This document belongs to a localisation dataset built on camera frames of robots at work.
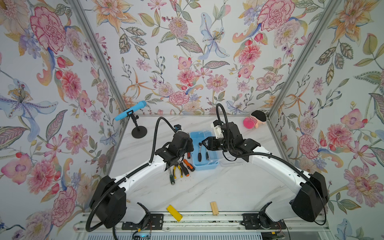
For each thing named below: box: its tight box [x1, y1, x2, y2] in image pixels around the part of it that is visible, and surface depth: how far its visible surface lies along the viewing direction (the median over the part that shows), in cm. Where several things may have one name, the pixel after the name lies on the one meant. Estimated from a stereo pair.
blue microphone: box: [114, 100, 147, 121], surface depth 95 cm
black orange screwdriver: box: [179, 162, 190, 177], surface depth 92 cm
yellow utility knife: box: [166, 204, 183, 222], surface depth 78 cm
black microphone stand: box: [126, 110, 148, 139], surface depth 111 cm
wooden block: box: [210, 201, 219, 216], surface depth 79 cm
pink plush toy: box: [243, 110, 267, 130], surface depth 113 cm
